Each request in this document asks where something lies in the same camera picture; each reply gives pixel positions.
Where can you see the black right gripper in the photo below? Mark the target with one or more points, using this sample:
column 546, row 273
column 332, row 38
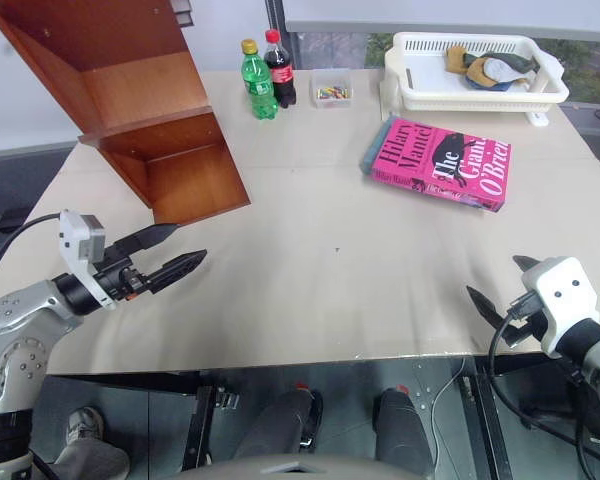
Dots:
column 526, row 320

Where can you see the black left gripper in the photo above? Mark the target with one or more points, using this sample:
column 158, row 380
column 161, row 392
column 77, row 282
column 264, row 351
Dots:
column 120, row 280

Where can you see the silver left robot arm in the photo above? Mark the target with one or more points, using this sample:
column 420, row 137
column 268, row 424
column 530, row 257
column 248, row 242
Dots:
column 15, row 310

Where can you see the wooden shelf unit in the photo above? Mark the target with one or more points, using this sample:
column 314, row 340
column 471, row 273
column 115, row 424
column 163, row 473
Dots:
column 145, row 125

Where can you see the pink paperback book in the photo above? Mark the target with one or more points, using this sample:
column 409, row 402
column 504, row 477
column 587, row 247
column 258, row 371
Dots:
column 430, row 165

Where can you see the dark grey rounded leg shape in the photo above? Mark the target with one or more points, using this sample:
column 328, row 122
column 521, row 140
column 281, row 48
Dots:
column 402, row 430
column 280, row 425

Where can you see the green soda bottle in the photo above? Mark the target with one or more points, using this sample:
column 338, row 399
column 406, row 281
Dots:
column 260, row 85

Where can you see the grey sneaker of bystander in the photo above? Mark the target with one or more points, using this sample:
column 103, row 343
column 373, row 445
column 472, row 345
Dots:
column 82, row 425

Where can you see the blue cloth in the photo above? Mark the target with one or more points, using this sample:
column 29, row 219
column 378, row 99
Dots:
column 482, row 84

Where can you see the cola bottle with red cap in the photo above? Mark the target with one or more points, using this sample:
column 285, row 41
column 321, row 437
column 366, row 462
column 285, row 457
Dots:
column 281, row 70

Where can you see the white plastic basket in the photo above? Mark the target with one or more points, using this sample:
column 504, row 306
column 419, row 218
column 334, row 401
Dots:
column 430, row 85

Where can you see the white grey cloth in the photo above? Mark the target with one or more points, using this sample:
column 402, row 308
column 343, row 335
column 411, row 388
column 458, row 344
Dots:
column 500, row 71

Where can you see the grey trouser leg of bystander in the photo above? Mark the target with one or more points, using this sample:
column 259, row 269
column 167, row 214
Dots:
column 92, row 460

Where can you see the dark green cloth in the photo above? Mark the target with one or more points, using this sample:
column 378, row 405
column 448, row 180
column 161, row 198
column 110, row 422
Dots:
column 510, row 60

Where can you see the small coloured pieces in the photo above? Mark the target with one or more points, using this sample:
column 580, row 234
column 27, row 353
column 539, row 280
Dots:
column 333, row 93

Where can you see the mustard yellow cloth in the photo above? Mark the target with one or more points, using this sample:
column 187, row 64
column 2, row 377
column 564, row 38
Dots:
column 457, row 60

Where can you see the clear plastic box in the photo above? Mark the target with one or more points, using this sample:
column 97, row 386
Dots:
column 331, row 82

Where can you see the dark grey slatted object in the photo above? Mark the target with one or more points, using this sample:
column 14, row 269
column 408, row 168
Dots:
column 182, row 12

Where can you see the grey rounded robot body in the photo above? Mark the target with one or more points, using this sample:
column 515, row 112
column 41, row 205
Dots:
column 305, row 470

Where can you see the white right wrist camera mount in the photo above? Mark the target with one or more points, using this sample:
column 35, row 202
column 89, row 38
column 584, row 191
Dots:
column 567, row 295

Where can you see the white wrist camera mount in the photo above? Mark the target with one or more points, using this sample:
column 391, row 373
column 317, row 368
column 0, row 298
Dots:
column 77, row 240
column 567, row 295

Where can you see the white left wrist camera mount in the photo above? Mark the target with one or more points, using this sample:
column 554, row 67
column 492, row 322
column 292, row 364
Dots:
column 77, row 240

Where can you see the black metal table frame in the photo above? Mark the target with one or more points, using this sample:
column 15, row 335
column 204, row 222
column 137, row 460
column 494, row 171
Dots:
column 200, row 425

